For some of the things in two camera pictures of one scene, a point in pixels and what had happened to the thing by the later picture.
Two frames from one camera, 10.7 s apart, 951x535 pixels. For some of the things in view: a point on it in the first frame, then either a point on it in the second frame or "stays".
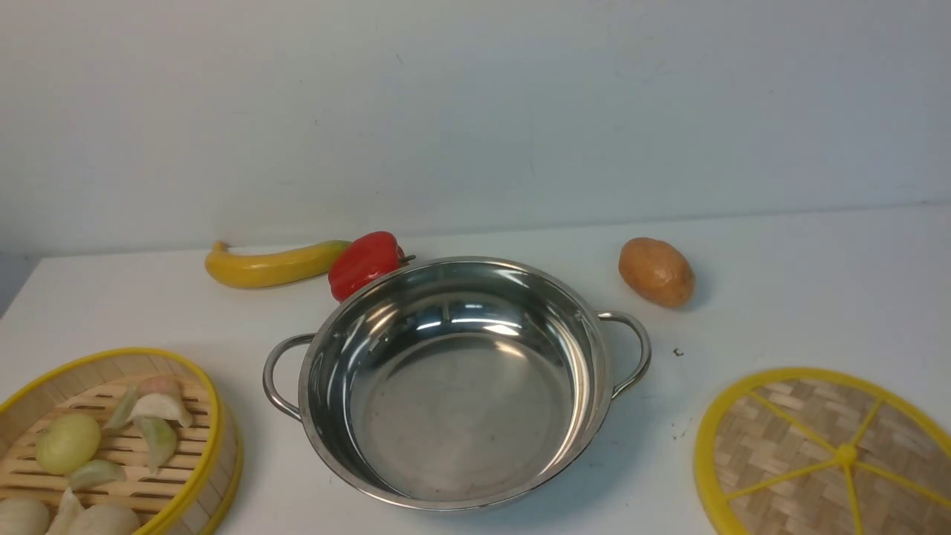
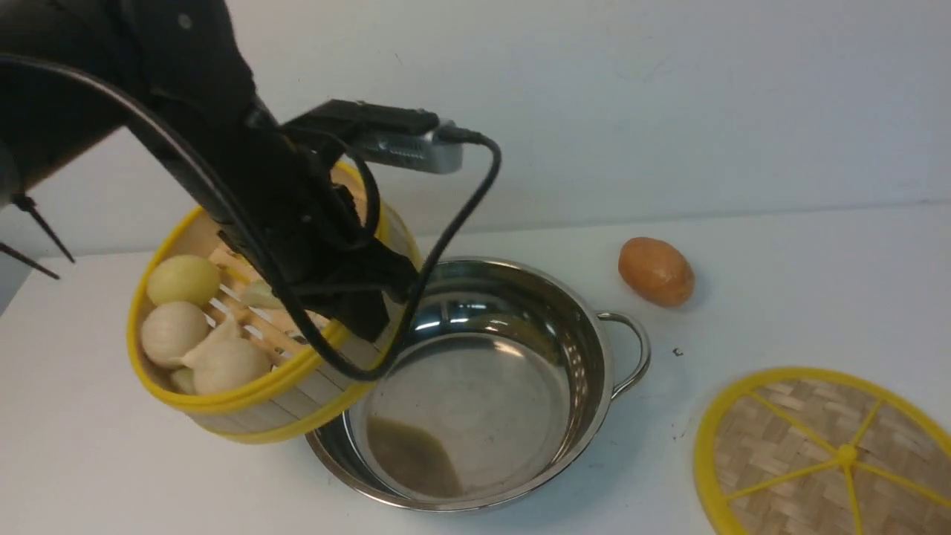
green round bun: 67,443 -> 183,278
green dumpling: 122,409 -> 257,293
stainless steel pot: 453,385 stays
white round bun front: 104,519 -> 229,359
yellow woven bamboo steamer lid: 806,452 stays
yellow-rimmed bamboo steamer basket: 192,493 -> 221,336
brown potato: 657,271 stays
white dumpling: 65,519 -> 224,349
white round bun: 24,517 -> 171,330
